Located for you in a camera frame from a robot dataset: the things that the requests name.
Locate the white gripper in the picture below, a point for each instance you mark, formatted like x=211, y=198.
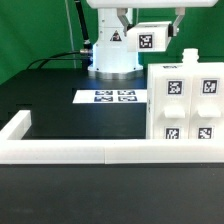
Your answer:
x=122, y=10

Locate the white cabinet top box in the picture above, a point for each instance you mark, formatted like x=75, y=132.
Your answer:
x=149, y=37

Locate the white cabinet body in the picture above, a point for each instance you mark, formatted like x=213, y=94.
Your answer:
x=191, y=66

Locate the white cabinet door panel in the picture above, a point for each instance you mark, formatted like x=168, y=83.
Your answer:
x=207, y=107

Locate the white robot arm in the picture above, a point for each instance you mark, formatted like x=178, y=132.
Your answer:
x=115, y=54

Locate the white base tag plate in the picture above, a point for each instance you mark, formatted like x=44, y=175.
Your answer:
x=110, y=96

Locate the green backdrop curtain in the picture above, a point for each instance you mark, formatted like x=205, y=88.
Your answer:
x=38, y=29

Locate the white U-shaped fence frame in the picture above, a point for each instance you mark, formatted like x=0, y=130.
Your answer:
x=14, y=149

